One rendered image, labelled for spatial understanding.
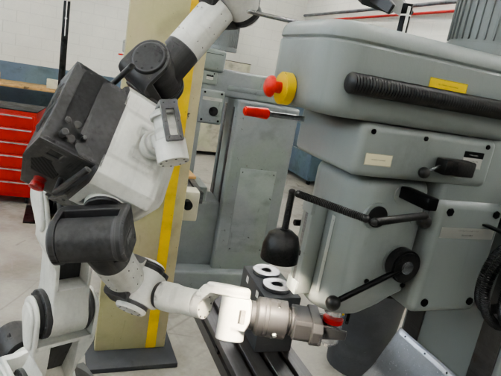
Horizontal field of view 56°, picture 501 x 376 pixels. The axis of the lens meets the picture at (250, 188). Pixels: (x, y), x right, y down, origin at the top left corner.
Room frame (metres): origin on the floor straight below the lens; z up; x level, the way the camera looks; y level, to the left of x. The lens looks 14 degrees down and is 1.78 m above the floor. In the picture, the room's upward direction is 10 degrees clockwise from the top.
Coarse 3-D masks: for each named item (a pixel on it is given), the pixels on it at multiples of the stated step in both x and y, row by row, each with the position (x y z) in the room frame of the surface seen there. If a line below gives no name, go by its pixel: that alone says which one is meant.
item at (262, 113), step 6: (246, 108) 0.98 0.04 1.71; (252, 108) 0.98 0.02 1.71; (258, 108) 0.98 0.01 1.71; (264, 108) 0.99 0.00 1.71; (246, 114) 0.97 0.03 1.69; (252, 114) 0.98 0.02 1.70; (258, 114) 0.98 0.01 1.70; (264, 114) 0.98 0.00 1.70; (270, 114) 1.00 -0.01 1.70; (276, 114) 1.00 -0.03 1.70; (282, 114) 1.01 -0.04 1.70; (288, 114) 1.02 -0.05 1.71; (294, 120) 1.02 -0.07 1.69; (300, 120) 1.03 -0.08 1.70
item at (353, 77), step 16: (352, 80) 0.77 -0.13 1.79; (368, 80) 0.78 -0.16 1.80; (384, 80) 0.80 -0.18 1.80; (368, 96) 0.80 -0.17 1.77; (384, 96) 0.80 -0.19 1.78; (400, 96) 0.81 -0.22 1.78; (416, 96) 0.82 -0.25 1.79; (432, 96) 0.83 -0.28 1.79; (448, 96) 0.84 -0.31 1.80; (464, 96) 0.86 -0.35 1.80; (464, 112) 0.87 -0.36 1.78; (480, 112) 0.88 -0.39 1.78; (496, 112) 0.89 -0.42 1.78
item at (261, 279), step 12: (264, 264) 1.48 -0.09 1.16; (252, 276) 1.39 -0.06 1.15; (264, 276) 1.39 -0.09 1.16; (276, 276) 1.40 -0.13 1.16; (252, 288) 1.36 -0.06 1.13; (264, 288) 1.32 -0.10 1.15; (276, 288) 1.31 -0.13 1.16; (288, 288) 1.33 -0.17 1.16; (288, 300) 1.29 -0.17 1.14; (252, 336) 1.30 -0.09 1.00; (288, 336) 1.30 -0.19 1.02; (264, 348) 1.27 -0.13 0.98; (276, 348) 1.29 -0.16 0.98; (288, 348) 1.30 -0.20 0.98
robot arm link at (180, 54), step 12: (168, 48) 1.16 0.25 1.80; (180, 48) 1.16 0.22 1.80; (180, 60) 1.16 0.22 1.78; (192, 60) 1.18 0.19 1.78; (168, 72) 1.12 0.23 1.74; (180, 72) 1.16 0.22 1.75; (156, 84) 1.12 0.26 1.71; (168, 84) 1.14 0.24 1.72; (180, 84) 1.20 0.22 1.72; (168, 96) 1.18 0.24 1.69
